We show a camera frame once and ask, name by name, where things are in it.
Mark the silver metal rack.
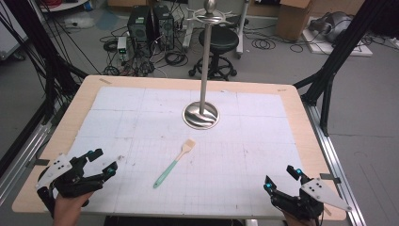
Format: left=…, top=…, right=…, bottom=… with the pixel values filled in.
left=182, top=0, right=239, bottom=130

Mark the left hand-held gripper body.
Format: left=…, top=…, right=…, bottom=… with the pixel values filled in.
left=35, top=153, right=109, bottom=218

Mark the brown cardboard box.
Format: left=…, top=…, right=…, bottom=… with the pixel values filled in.
left=276, top=0, right=314, bottom=41

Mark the grey table clamp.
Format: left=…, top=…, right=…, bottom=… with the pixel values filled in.
left=32, top=158, right=51, bottom=168
left=319, top=172, right=343, bottom=185

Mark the coiled black cable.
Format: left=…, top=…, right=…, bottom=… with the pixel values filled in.
left=250, top=37, right=277, bottom=51
left=164, top=50, right=189, bottom=68

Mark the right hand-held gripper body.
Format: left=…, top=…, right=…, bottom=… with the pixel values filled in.
left=270, top=177, right=353, bottom=221

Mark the grey backpack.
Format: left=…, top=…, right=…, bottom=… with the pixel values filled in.
left=308, top=10, right=355, bottom=43

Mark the white flat board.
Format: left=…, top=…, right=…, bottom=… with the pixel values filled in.
left=301, top=29, right=375, bottom=58

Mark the person's right hand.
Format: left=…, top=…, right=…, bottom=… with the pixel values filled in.
left=281, top=209, right=322, bottom=226

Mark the white grid mat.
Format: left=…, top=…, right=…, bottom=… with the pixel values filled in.
left=66, top=86, right=305, bottom=218

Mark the aluminium rail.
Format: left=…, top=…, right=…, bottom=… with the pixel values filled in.
left=304, top=103, right=367, bottom=226
left=0, top=121, right=54, bottom=205

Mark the white power supply box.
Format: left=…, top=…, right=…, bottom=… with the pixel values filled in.
left=116, top=36, right=129, bottom=61

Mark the green handled silicone spatula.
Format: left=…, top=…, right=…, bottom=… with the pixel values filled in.
left=152, top=138, right=197, bottom=189

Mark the black metal frame stand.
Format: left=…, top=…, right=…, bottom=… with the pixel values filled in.
left=293, top=0, right=399, bottom=137
left=3, top=0, right=90, bottom=125

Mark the person's left hand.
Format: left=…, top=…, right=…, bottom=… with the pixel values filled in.
left=52, top=189, right=95, bottom=226

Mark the black computer tower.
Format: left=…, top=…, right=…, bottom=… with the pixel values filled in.
left=126, top=5, right=152, bottom=53
left=152, top=4, right=175, bottom=52

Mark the black round stool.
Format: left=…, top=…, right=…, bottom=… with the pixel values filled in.
left=187, top=24, right=241, bottom=81

